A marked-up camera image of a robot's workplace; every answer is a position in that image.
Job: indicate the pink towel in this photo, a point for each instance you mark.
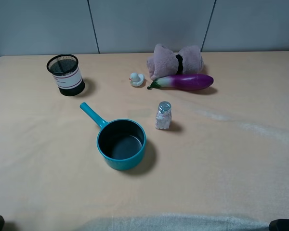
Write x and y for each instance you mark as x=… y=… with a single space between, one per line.
x=164 y=62

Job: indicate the glass shaker with silver lid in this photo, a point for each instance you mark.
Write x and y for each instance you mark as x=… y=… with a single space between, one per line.
x=163 y=116

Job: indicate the teal saucepan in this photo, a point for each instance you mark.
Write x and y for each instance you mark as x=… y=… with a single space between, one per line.
x=121 y=142

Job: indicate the white rubber duck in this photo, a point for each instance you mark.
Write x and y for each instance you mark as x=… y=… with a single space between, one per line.
x=136 y=79

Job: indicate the purple toy eggplant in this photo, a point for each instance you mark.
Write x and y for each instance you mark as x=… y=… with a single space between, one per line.
x=189 y=82

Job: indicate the black mesh pen holder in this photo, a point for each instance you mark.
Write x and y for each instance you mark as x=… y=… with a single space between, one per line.
x=65 y=70

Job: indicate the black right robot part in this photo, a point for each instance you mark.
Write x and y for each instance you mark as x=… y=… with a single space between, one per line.
x=279 y=225

